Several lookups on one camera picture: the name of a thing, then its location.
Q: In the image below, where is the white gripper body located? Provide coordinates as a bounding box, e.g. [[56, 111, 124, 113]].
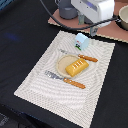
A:
[[71, 0, 115, 36]]

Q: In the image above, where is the light blue toy carton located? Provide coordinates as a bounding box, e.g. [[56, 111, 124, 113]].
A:
[[75, 33, 89, 50]]

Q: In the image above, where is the yellow toy bread loaf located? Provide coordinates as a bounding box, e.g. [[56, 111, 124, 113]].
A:
[[65, 58, 89, 77]]

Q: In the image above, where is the pink wooden board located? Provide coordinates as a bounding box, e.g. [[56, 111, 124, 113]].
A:
[[53, 0, 128, 43]]

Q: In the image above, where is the beige bowl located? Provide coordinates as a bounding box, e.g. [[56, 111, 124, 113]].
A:
[[119, 5, 128, 30]]

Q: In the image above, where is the round wooden plate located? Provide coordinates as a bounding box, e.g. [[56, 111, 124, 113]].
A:
[[56, 55, 80, 78]]

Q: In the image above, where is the white woven placemat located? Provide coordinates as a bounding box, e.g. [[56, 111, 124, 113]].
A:
[[14, 31, 115, 128]]

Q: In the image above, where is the grey pot with handles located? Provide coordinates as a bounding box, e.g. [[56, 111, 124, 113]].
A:
[[55, 0, 77, 19]]

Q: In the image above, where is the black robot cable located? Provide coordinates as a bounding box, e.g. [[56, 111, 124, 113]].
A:
[[39, 0, 121, 33]]

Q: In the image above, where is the knife with wooden handle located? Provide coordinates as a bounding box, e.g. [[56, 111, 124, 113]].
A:
[[59, 49, 98, 62]]

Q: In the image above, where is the fork with wooden handle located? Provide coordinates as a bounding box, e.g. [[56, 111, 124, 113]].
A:
[[45, 70, 85, 89]]

